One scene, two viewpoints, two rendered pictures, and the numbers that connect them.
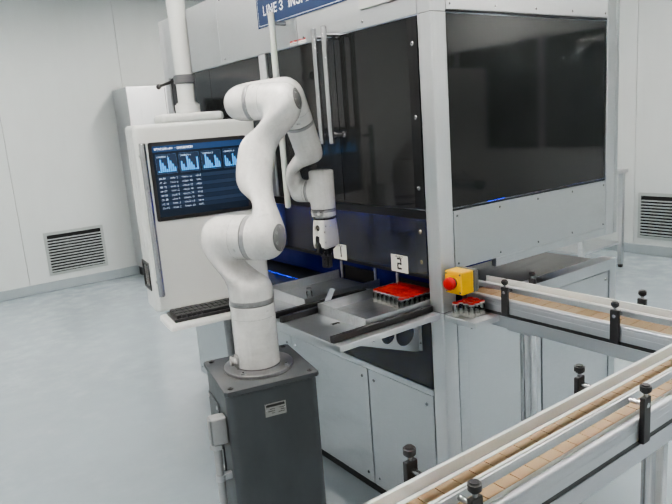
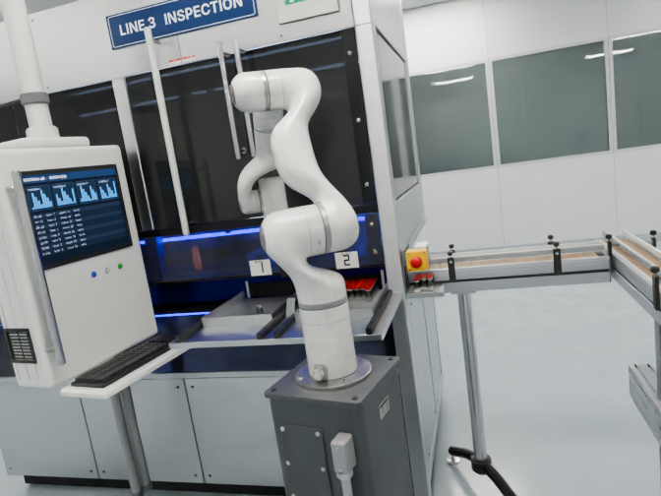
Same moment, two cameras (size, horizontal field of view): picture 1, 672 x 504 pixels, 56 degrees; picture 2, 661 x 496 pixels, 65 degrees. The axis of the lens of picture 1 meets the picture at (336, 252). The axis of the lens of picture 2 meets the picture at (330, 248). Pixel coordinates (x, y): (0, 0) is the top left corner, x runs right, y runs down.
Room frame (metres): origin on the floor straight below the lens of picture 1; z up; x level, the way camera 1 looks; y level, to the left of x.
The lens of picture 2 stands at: (0.67, 0.96, 1.38)
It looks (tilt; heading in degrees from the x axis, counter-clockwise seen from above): 9 degrees down; 322
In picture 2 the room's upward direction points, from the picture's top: 8 degrees counter-clockwise
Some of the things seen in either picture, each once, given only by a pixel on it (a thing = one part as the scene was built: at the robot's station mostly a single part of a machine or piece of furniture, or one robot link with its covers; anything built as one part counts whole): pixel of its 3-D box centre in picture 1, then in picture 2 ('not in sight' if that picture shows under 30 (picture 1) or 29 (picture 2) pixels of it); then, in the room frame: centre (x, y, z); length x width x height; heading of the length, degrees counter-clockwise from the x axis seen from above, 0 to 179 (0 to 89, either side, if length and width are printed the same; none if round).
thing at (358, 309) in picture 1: (381, 304); (345, 299); (2.03, -0.14, 0.90); 0.34 x 0.26 x 0.04; 125
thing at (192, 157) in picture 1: (199, 208); (69, 253); (2.65, 0.56, 1.19); 0.50 x 0.19 x 0.78; 117
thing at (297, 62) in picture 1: (304, 124); (193, 146); (2.53, 0.09, 1.51); 0.47 x 0.01 x 0.59; 35
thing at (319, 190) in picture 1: (320, 188); (271, 197); (2.12, 0.03, 1.29); 0.09 x 0.08 x 0.13; 66
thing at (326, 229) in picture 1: (324, 230); not in sight; (2.12, 0.03, 1.15); 0.10 x 0.08 x 0.11; 149
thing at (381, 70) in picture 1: (378, 118); (306, 127); (2.16, -0.18, 1.51); 0.43 x 0.01 x 0.59; 35
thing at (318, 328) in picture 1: (335, 307); (294, 316); (2.13, 0.02, 0.87); 0.70 x 0.48 x 0.02; 35
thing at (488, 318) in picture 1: (474, 316); (427, 289); (1.91, -0.42, 0.87); 0.14 x 0.13 x 0.02; 125
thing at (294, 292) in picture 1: (323, 287); (256, 305); (2.31, 0.06, 0.90); 0.34 x 0.26 x 0.04; 125
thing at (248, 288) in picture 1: (237, 258); (302, 257); (1.66, 0.27, 1.16); 0.19 x 0.12 x 0.24; 66
